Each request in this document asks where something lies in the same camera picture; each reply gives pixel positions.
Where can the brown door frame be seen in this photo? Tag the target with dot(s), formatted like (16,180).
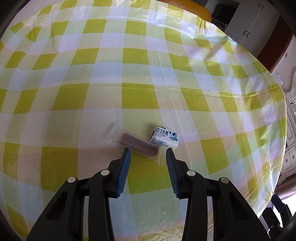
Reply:
(277,46)

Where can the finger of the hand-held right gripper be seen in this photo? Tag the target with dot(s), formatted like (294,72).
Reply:
(271,219)
(278,204)

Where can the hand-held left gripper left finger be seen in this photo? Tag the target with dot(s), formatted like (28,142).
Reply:
(123,171)

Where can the yellow checked tablecloth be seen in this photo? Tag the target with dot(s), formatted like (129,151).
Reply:
(69,104)

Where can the white dresser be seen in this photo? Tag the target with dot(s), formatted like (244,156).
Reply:
(291,157)

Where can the orange chair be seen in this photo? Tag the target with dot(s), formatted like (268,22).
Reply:
(196,9)

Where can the white candy packet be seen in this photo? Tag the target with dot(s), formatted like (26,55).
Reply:
(164,136)

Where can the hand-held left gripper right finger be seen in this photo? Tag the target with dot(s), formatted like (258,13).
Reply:
(172,173)

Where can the brown bar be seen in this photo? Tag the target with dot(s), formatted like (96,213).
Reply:
(138,141)

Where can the white cabinet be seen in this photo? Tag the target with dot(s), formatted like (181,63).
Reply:
(254,23)

